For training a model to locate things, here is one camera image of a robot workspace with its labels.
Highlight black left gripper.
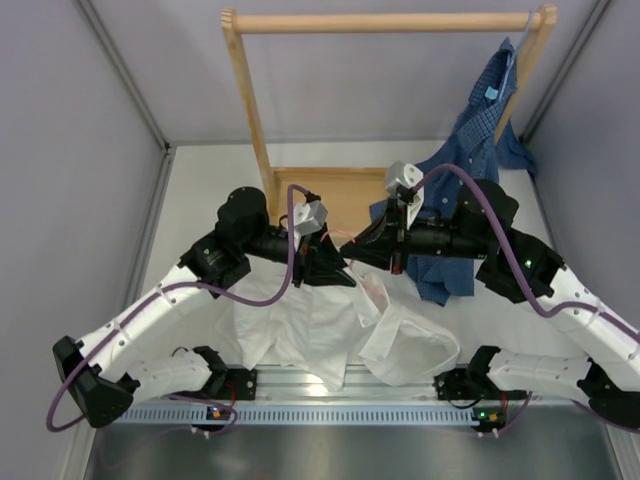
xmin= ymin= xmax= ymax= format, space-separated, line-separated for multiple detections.
xmin=241 ymin=221 xmax=357 ymax=288

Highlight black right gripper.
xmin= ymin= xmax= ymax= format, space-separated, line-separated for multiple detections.
xmin=341 ymin=199 xmax=492 ymax=278

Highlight pink wire hanger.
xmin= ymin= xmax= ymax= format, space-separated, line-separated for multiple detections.
xmin=321 ymin=229 xmax=386 ymax=302

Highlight white shirt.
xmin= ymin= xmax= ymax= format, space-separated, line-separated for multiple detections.
xmin=211 ymin=263 xmax=461 ymax=391

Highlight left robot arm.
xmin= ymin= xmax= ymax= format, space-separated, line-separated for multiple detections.
xmin=52 ymin=185 xmax=355 ymax=429

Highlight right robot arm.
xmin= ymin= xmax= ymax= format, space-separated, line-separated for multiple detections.
xmin=340 ymin=180 xmax=639 ymax=431

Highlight blue checkered shirt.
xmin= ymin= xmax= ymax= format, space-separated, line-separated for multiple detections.
xmin=368 ymin=37 xmax=539 ymax=307

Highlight wooden clothes rack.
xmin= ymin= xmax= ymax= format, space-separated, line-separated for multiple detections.
xmin=220 ymin=3 xmax=558 ymax=236

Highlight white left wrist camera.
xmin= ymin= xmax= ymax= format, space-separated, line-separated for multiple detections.
xmin=293 ymin=200 xmax=328 ymax=239

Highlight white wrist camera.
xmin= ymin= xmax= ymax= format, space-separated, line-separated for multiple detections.
xmin=385 ymin=161 xmax=424 ymax=227
xmin=293 ymin=200 xmax=328 ymax=239

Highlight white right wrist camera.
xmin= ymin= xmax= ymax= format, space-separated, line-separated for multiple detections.
xmin=385 ymin=161 xmax=424 ymax=227

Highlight aluminium mounting rail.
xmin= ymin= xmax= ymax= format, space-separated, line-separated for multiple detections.
xmin=219 ymin=363 xmax=501 ymax=402

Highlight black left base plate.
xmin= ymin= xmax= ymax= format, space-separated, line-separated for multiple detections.
xmin=225 ymin=368 xmax=258 ymax=401

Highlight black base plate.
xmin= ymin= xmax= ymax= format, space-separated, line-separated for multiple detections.
xmin=225 ymin=368 xmax=258 ymax=401
xmin=434 ymin=368 xmax=478 ymax=405

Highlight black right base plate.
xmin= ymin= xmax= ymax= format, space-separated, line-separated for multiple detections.
xmin=434 ymin=368 xmax=478 ymax=405

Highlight slotted grey cable duct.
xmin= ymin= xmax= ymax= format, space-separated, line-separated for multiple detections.
xmin=118 ymin=402 xmax=499 ymax=427

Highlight light blue wire hanger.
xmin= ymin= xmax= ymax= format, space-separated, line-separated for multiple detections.
xmin=500 ymin=10 xmax=535 ymax=95

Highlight right aluminium frame post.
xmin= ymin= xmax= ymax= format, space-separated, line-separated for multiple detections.
xmin=523 ymin=1 xmax=616 ymax=243

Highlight aluminium frame post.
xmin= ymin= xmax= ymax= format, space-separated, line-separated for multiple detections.
xmin=523 ymin=1 xmax=616 ymax=243
xmin=74 ymin=0 xmax=176 ymax=236

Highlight left aluminium frame post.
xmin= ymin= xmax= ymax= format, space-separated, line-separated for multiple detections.
xmin=74 ymin=0 xmax=176 ymax=236

